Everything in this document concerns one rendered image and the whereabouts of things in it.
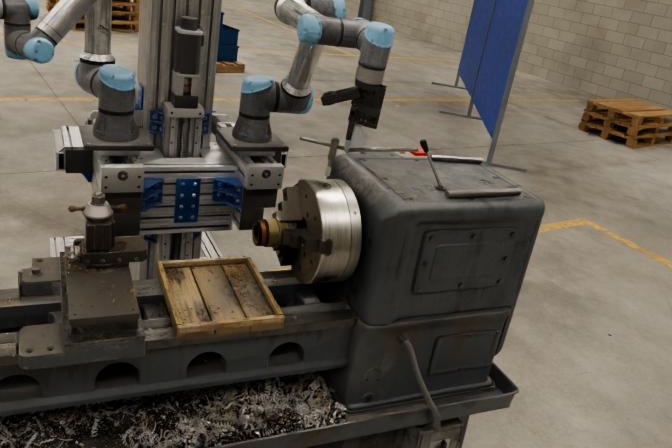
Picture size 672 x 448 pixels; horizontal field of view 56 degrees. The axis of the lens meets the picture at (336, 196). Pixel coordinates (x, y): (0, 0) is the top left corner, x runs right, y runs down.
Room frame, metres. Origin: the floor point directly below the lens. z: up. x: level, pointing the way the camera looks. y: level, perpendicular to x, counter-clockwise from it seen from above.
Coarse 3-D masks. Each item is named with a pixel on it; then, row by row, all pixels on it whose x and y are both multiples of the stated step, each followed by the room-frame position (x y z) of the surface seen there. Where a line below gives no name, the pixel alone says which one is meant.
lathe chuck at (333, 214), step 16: (304, 192) 1.73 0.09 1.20; (320, 192) 1.67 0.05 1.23; (336, 192) 1.70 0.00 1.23; (304, 208) 1.71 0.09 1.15; (320, 208) 1.62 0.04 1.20; (336, 208) 1.64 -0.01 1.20; (288, 224) 1.81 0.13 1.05; (304, 224) 1.76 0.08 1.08; (320, 224) 1.60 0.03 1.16; (336, 224) 1.61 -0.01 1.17; (336, 240) 1.60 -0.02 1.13; (304, 256) 1.67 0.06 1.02; (320, 256) 1.57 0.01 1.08; (336, 256) 1.59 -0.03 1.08; (304, 272) 1.65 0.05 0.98; (320, 272) 1.59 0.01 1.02; (336, 272) 1.61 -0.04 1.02
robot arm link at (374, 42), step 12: (372, 24) 1.65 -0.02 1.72; (384, 24) 1.69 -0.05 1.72; (360, 36) 1.69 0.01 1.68; (372, 36) 1.64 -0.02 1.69; (384, 36) 1.64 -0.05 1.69; (360, 48) 1.69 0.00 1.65; (372, 48) 1.64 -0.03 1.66; (384, 48) 1.64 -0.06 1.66; (360, 60) 1.66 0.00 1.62; (372, 60) 1.64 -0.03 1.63; (384, 60) 1.65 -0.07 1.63
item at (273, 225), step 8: (256, 224) 1.65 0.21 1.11; (264, 224) 1.64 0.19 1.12; (272, 224) 1.65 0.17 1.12; (280, 224) 1.65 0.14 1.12; (256, 232) 1.68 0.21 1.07; (264, 232) 1.62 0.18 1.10; (272, 232) 1.63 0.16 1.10; (280, 232) 1.64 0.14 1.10; (256, 240) 1.65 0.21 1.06; (264, 240) 1.62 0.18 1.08; (272, 240) 1.63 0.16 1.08; (280, 240) 1.63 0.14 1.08
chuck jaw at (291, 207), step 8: (296, 184) 1.80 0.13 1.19; (288, 192) 1.75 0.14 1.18; (296, 192) 1.76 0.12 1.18; (288, 200) 1.73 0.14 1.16; (296, 200) 1.74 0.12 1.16; (280, 208) 1.73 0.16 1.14; (288, 208) 1.72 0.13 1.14; (296, 208) 1.73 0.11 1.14; (280, 216) 1.69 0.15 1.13; (288, 216) 1.70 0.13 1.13; (296, 216) 1.71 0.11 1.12
